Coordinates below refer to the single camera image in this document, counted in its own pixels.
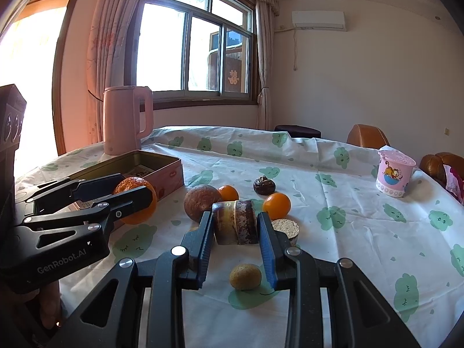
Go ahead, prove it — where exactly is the pink electric kettle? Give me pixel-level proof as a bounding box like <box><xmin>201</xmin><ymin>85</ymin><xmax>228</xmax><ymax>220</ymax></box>
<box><xmin>103</xmin><ymin>86</ymin><xmax>154</xmax><ymax>155</ymax></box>

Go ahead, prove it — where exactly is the large wrinkled orange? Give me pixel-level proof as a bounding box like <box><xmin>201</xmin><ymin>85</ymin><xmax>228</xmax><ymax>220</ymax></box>
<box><xmin>113</xmin><ymin>176</ymin><xmax>159</xmax><ymax>226</ymax></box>

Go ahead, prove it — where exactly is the white air conditioner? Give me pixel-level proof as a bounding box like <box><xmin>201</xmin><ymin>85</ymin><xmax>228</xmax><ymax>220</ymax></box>
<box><xmin>292</xmin><ymin>10</ymin><xmax>346</xmax><ymax>31</ymax></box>

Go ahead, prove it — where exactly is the round oat-topped cake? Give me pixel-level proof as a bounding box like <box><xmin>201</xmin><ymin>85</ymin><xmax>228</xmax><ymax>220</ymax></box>
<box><xmin>271</xmin><ymin>218</ymin><xmax>300</xmax><ymax>246</ymax></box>

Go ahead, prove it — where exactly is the white cloud-print tablecloth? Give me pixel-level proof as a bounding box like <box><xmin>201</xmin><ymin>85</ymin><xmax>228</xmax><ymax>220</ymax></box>
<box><xmin>16</xmin><ymin>126</ymin><xmax>464</xmax><ymax>348</ymax></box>

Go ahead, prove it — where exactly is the paper booklet in box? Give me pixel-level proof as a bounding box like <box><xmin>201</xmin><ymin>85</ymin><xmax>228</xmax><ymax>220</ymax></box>
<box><xmin>124</xmin><ymin>164</ymin><xmax>153</xmax><ymax>178</ymax></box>

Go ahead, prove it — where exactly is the pink right curtain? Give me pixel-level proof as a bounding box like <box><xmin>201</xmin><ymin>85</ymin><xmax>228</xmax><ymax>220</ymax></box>
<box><xmin>255</xmin><ymin>1</ymin><xmax>274</xmax><ymax>131</ymax></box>

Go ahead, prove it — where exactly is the small yellowish fruit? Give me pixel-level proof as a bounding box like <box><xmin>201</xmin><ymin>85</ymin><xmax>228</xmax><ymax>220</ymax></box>
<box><xmin>229</xmin><ymin>263</ymin><xmax>262</xmax><ymax>291</ymax></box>

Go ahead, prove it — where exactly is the small orange behind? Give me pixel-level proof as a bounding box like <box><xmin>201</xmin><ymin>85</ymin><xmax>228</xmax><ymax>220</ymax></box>
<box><xmin>218</xmin><ymin>185</ymin><xmax>239</xmax><ymax>201</ymax></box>

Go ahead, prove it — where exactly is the pink cartoon cup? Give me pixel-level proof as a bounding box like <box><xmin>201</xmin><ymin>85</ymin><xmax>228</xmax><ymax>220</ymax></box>
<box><xmin>376</xmin><ymin>149</ymin><xmax>416</xmax><ymax>198</ymax></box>

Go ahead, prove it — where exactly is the brown layered cake roll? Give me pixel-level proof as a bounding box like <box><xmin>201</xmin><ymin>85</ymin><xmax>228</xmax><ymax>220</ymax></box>
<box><xmin>212</xmin><ymin>200</ymin><xmax>259</xmax><ymax>245</ymax></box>

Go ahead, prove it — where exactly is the pink left curtain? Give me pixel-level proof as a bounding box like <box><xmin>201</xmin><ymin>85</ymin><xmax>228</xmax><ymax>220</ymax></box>
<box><xmin>86</xmin><ymin>0</ymin><xmax>138</xmax><ymax>144</ymax></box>

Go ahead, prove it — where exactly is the pink floral cushion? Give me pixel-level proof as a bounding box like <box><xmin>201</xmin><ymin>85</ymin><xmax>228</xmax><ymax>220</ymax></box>
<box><xmin>444</xmin><ymin>164</ymin><xmax>464</xmax><ymax>204</ymax></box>

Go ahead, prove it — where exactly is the window with brown frame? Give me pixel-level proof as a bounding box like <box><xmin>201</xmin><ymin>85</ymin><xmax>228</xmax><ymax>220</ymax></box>
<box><xmin>124</xmin><ymin>0</ymin><xmax>260</xmax><ymax>109</ymax></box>

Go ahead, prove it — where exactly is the brown round fruit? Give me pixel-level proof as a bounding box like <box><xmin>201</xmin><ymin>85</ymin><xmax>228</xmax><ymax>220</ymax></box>
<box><xmin>184</xmin><ymin>185</ymin><xmax>222</xmax><ymax>222</ymax></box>

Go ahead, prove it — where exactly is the pink curtain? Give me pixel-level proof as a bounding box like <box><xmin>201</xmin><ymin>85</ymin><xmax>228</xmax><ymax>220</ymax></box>
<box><xmin>86</xmin><ymin>0</ymin><xmax>138</xmax><ymax>144</ymax></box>
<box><xmin>255</xmin><ymin>1</ymin><xmax>274</xmax><ymax>131</ymax></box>

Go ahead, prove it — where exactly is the pink metal tin box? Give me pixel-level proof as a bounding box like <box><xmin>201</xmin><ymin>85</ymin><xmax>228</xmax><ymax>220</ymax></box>
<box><xmin>32</xmin><ymin>149</ymin><xmax>185</xmax><ymax>233</ymax></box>

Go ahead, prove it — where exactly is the dark round stool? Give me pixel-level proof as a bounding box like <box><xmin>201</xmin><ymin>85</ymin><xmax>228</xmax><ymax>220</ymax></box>
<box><xmin>274</xmin><ymin>125</ymin><xmax>322</xmax><ymax>138</ymax></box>

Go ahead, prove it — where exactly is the orange in middle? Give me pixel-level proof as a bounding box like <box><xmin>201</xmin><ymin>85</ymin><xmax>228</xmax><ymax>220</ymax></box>
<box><xmin>262</xmin><ymin>193</ymin><xmax>291</xmax><ymax>220</ymax></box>

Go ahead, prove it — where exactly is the brown leather chair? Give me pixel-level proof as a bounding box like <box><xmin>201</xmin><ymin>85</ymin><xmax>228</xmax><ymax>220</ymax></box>
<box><xmin>347</xmin><ymin>124</ymin><xmax>389</xmax><ymax>149</ymax></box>

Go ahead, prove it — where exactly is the brown leather sofa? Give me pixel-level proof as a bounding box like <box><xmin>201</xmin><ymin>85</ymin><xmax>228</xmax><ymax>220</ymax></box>
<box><xmin>419</xmin><ymin>153</ymin><xmax>464</xmax><ymax>189</ymax></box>

